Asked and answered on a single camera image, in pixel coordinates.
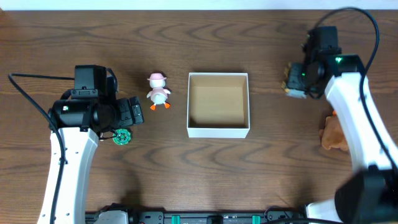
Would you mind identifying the grey yellow toy truck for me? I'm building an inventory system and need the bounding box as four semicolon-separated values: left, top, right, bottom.
282;63;307;98

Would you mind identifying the white duck toy pink hat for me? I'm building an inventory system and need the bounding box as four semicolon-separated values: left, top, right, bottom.
147;73;171;111

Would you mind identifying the brown plush toy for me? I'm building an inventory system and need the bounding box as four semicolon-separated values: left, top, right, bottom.
319;111;349;152

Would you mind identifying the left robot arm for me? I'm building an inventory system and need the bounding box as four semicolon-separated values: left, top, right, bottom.
38;65;144;223

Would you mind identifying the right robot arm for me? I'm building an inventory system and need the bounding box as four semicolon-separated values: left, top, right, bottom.
282;26;397;223

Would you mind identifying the green round spinning top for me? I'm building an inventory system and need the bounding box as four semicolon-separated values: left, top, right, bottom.
113;129;132;146

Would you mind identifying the white cardboard box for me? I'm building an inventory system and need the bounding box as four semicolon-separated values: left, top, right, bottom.
187;72;251;139

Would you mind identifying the right black cable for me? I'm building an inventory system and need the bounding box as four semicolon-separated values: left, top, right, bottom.
313;7;398;175

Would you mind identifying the black cable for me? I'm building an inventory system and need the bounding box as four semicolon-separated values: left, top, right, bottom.
313;7;398;175
7;73;75;224

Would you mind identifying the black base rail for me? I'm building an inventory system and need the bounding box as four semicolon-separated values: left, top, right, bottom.
85;203;306;224

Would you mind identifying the left black cable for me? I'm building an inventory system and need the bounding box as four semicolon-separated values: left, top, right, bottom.
7;73;75;224

